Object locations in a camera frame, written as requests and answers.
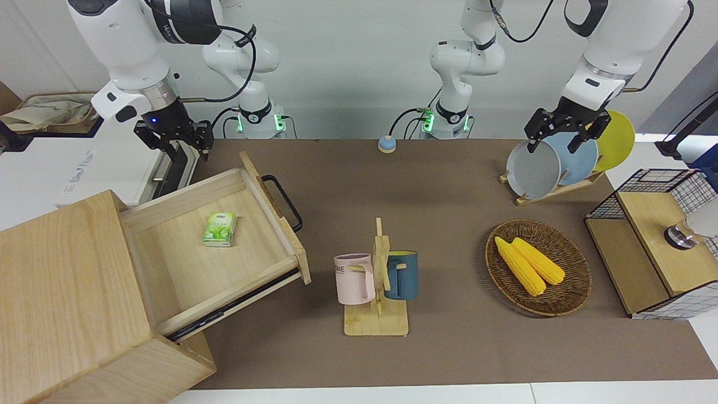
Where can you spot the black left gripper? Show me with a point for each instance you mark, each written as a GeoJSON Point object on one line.
{"type": "Point", "coordinates": [566, 120]}

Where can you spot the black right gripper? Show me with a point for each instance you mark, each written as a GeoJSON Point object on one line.
{"type": "Point", "coordinates": [168, 129]}

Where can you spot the light wooden drawer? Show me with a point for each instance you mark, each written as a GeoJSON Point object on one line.
{"type": "Point", "coordinates": [185, 269]}

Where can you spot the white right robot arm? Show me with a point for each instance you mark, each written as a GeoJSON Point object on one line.
{"type": "Point", "coordinates": [129, 45]}

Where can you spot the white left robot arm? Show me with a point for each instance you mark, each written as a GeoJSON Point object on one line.
{"type": "Point", "coordinates": [628, 39]}

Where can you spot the light blue plate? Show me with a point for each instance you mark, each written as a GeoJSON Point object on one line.
{"type": "Point", "coordinates": [578, 163]}

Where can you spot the grey plate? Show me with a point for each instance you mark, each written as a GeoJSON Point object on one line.
{"type": "Point", "coordinates": [533, 171]}

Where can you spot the wooden plate rack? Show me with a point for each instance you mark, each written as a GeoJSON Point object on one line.
{"type": "Point", "coordinates": [538, 197]}

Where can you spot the yellow plate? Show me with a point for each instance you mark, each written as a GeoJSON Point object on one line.
{"type": "Point", "coordinates": [617, 140]}

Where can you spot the white toaster oven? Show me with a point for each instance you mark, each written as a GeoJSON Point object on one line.
{"type": "Point", "coordinates": [112, 168]}

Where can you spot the green tissue pack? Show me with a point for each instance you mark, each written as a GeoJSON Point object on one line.
{"type": "Point", "coordinates": [219, 230]}

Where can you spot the black stand pole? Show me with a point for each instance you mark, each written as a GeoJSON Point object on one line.
{"type": "Point", "coordinates": [667, 148]}

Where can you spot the brown table mat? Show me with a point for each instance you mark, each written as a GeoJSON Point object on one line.
{"type": "Point", "coordinates": [449, 196]}

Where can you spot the yellow corn cob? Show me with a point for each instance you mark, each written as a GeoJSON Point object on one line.
{"type": "Point", "coordinates": [543, 264]}
{"type": "Point", "coordinates": [521, 269]}

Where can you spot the beige cloth bag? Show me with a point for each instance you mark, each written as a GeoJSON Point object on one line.
{"type": "Point", "coordinates": [50, 112]}

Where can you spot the brown wicker basket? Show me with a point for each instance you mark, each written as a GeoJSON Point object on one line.
{"type": "Point", "coordinates": [561, 297]}

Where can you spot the blue box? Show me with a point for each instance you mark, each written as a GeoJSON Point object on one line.
{"type": "Point", "coordinates": [709, 168]}

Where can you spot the white cylindrical bottle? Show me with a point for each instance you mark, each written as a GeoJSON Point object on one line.
{"type": "Point", "coordinates": [681, 235]}

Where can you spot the blue bell button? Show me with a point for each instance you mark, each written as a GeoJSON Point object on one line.
{"type": "Point", "coordinates": [387, 145]}

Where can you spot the light wooden cabinet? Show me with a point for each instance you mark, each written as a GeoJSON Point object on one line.
{"type": "Point", "coordinates": [56, 292]}

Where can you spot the dark blue mug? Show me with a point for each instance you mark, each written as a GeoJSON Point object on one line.
{"type": "Point", "coordinates": [406, 275]}

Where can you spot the pink mug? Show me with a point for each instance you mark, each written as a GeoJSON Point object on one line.
{"type": "Point", "coordinates": [350, 280]}

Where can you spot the wooden mug stand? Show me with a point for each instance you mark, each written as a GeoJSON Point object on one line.
{"type": "Point", "coordinates": [376, 322]}

